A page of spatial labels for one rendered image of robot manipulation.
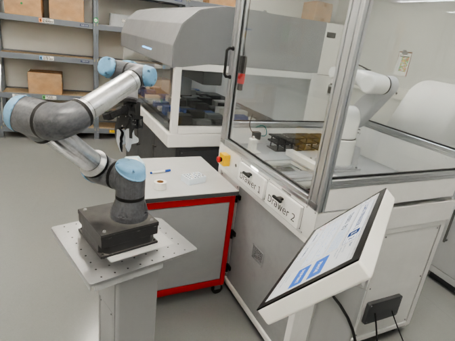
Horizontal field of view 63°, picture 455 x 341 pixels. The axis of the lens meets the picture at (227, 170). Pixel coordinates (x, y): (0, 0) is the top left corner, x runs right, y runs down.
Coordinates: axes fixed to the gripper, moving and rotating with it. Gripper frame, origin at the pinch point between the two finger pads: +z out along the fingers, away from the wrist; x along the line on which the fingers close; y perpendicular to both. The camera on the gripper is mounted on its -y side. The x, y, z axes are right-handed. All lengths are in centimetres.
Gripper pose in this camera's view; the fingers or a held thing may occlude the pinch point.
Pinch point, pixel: (123, 148)
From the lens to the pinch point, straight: 154.7
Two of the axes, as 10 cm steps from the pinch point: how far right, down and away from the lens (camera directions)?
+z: -0.1, 10.0, -0.2
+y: 5.4, 0.2, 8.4
